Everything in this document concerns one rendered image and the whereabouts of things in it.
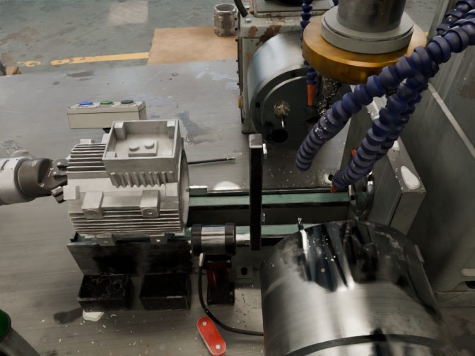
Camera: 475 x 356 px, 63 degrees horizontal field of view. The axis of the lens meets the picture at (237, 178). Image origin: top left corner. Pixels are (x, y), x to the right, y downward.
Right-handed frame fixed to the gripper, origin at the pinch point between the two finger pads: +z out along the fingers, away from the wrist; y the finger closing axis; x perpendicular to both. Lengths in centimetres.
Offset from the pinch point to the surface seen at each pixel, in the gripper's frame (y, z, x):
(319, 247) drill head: -23.3, 31.5, -2.6
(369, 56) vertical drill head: -4.6, 41.0, -19.5
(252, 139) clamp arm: -11.3, 24.0, -12.9
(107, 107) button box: 22.3, -10.0, 0.8
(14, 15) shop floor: 345, -215, 87
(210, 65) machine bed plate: 90, 7, 31
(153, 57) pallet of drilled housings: 220, -54, 90
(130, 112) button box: 21.7, -5.0, 2.5
